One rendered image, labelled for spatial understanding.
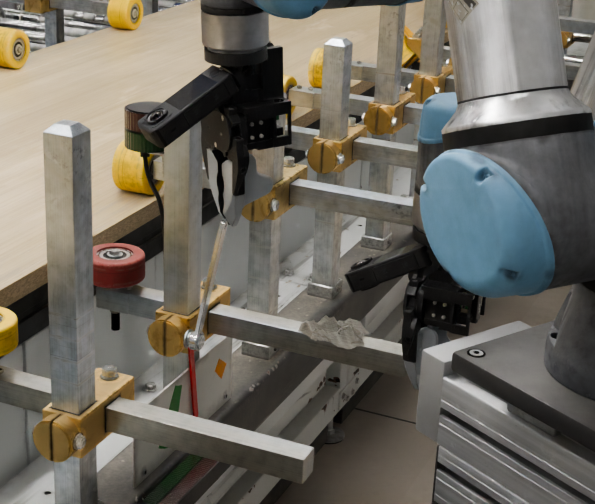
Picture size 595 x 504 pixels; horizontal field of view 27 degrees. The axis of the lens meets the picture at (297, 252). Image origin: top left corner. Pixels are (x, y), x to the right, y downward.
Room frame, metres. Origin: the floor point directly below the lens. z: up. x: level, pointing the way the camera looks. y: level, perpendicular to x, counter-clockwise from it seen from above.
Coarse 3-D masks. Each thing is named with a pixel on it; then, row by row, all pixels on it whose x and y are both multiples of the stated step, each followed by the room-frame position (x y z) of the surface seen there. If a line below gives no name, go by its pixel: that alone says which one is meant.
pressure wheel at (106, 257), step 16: (96, 256) 1.52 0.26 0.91; (112, 256) 1.53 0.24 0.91; (128, 256) 1.53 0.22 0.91; (144, 256) 1.53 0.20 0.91; (96, 272) 1.50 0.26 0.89; (112, 272) 1.50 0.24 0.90; (128, 272) 1.50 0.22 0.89; (144, 272) 1.53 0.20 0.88; (112, 288) 1.52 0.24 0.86; (112, 320) 1.53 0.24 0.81
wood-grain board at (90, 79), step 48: (48, 48) 2.74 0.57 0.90; (96, 48) 2.77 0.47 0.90; (144, 48) 2.79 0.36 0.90; (192, 48) 2.81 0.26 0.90; (288, 48) 2.86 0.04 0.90; (0, 96) 2.32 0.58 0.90; (48, 96) 2.34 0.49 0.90; (96, 96) 2.35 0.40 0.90; (144, 96) 2.37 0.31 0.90; (0, 144) 2.01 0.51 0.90; (96, 144) 2.04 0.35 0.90; (0, 192) 1.77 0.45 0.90; (96, 192) 1.79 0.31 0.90; (0, 240) 1.58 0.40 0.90; (96, 240) 1.62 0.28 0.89; (0, 288) 1.42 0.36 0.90
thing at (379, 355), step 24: (96, 288) 1.53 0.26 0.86; (144, 288) 1.53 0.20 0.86; (120, 312) 1.51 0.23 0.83; (144, 312) 1.50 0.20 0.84; (216, 312) 1.46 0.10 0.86; (240, 312) 1.47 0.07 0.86; (240, 336) 1.45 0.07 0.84; (264, 336) 1.44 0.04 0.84; (288, 336) 1.42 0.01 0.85; (336, 360) 1.40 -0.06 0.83; (360, 360) 1.39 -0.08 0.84; (384, 360) 1.37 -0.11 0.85
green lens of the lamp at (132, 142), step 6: (126, 132) 1.45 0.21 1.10; (132, 132) 1.45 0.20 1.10; (126, 138) 1.45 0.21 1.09; (132, 138) 1.45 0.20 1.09; (138, 138) 1.44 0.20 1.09; (144, 138) 1.44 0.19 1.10; (126, 144) 1.45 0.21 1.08; (132, 144) 1.45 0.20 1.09; (138, 144) 1.44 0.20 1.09; (144, 144) 1.44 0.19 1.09; (150, 144) 1.44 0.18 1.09; (132, 150) 1.45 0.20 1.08; (138, 150) 1.44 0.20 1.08; (144, 150) 1.44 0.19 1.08; (150, 150) 1.44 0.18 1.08; (156, 150) 1.44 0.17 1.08; (162, 150) 1.45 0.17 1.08
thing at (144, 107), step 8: (136, 104) 1.48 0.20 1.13; (144, 104) 1.48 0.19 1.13; (152, 104) 1.48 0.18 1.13; (136, 112) 1.45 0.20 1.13; (144, 112) 1.44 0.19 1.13; (160, 152) 1.45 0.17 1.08; (144, 160) 1.47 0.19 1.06; (144, 168) 1.47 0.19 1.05; (152, 184) 1.47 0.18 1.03; (160, 200) 1.46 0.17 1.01; (160, 208) 1.46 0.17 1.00; (160, 216) 1.46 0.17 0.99
